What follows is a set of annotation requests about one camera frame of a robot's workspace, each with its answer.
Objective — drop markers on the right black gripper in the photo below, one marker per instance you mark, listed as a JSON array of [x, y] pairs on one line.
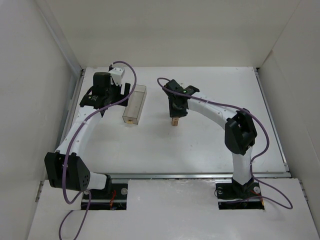
[[178, 110]]

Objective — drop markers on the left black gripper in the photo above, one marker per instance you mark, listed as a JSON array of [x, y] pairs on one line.
[[122, 93]]

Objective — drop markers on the clear plastic drawer box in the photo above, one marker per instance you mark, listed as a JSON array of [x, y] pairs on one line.
[[133, 110]]

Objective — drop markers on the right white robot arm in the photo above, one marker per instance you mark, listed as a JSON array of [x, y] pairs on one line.
[[239, 129]]

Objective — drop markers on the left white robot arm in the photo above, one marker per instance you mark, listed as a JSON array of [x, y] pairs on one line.
[[65, 167]]

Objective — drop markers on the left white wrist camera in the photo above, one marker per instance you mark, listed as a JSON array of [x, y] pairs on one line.
[[116, 74]]

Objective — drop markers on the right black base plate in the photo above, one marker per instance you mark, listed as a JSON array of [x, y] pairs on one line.
[[232, 197]]

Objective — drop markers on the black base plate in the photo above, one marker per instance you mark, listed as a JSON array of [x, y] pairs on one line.
[[232, 197], [114, 199]]

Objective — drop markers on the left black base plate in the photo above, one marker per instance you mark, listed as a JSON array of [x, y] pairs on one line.
[[114, 199]]

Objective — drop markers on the aluminium front rail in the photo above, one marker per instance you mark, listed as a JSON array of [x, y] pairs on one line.
[[143, 176]]

